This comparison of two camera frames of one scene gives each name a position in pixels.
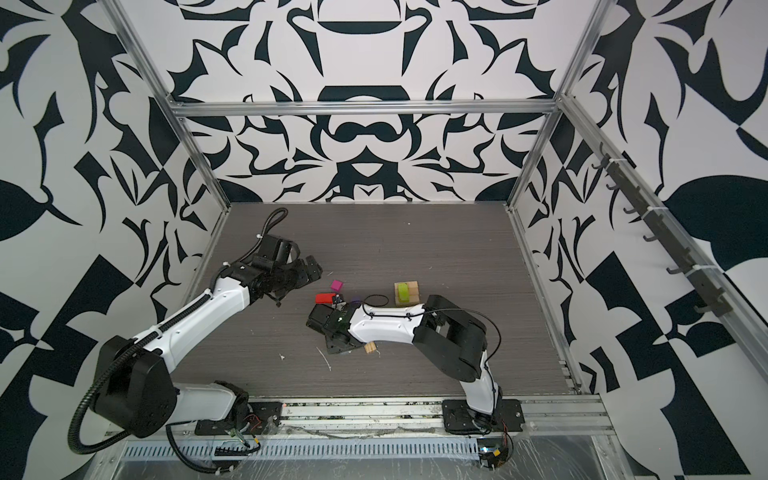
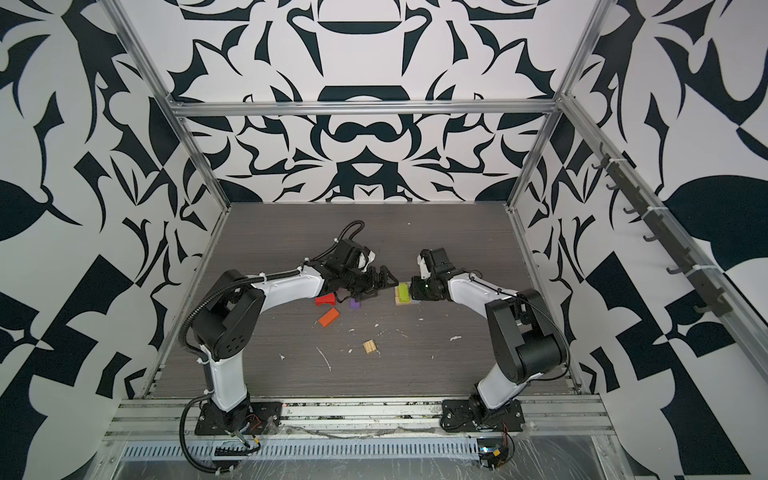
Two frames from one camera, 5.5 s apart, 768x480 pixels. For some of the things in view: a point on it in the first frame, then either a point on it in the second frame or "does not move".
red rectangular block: x=324 y=298 does not move
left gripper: x=304 y=275 -> x=375 y=285
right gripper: x=331 y=348 -> x=417 y=292
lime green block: x=403 y=292 does not move
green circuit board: x=492 y=452 does not move
